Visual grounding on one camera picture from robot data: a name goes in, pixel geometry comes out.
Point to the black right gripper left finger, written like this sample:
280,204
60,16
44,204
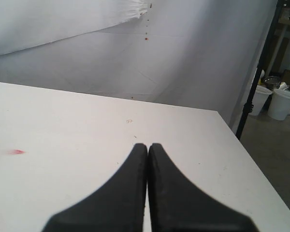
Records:
117,206

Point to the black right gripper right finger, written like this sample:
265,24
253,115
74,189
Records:
177,205

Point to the black backdrop stand pole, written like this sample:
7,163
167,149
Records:
248,106

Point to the white bucket near pole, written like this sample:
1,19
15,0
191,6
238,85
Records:
260,97

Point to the white bucket right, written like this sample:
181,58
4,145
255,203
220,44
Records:
280,105

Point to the white backdrop sheet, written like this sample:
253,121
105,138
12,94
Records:
193,53

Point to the metal pot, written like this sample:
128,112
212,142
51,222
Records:
272,82

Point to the wooden shelf unit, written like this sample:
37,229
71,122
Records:
279,54

